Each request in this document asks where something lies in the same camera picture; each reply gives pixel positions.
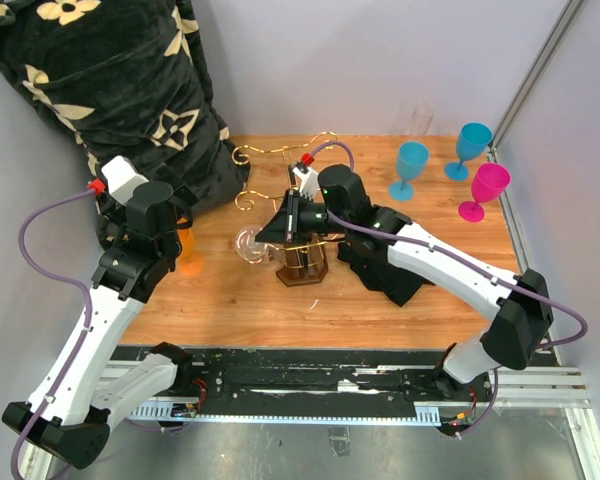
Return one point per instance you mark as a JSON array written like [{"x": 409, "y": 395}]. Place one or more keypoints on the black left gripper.
[{"x": 185, "y": 198}]

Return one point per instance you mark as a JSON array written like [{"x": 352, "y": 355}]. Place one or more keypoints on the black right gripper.
[{"x": 285, "y": 226}]

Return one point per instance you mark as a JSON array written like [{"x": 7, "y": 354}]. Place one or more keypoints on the clear wine glass front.
[{"x": 256, "y": 253}]

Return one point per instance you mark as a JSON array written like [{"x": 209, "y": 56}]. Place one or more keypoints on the clear wine glass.
[
  {"x": 421, "y": 120},
  {"x": 256, "y": 253}
]

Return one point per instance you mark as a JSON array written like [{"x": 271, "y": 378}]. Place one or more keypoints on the orange wine glass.
[{"x": 190, "y": 262}]

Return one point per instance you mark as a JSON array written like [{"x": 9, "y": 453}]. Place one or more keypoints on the blue wine glass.
[
  {"x": 411, "y": 161},
  {"x": 472, "y": 140}
]

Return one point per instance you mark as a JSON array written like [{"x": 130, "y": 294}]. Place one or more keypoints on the clear wine glass back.
[{"x": 421, "y": 120}]

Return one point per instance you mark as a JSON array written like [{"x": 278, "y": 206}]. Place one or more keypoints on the magenta wine glass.
[{"x": 490, "y": 180}]

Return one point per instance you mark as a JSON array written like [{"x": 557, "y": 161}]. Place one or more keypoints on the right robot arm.
[{"x": 391, "y": 253}]

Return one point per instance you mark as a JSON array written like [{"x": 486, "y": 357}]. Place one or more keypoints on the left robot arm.
[{"x": 100, "y": 320}]

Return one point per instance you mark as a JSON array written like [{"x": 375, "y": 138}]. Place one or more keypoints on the gold black wine glass rack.
[{"x": 307, "y": 263}]

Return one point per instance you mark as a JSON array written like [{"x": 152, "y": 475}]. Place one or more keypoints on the black folded cloth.
[{"x": 397, "y": 284}]

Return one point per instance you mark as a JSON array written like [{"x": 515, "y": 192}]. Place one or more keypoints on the black floral plush blanket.
[{"x": 125, "y": 78}]

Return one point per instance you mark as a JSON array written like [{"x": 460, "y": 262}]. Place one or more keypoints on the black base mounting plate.
[{"x": 321, "y": 383}]

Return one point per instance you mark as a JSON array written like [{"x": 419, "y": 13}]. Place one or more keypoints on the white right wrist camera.
[{"x": 305, "y": 180}]

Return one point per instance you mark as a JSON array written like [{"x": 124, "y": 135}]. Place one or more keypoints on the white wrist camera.
[
  {"x": 305, "y": 180},
  {"x": 122, "y": 179}
]

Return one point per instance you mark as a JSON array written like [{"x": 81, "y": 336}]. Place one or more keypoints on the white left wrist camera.
[{"x": 122, "y": 179}]

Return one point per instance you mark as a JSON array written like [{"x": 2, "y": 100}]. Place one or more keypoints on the aluminium rail frame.
[{"x": 543, "y": 383}]

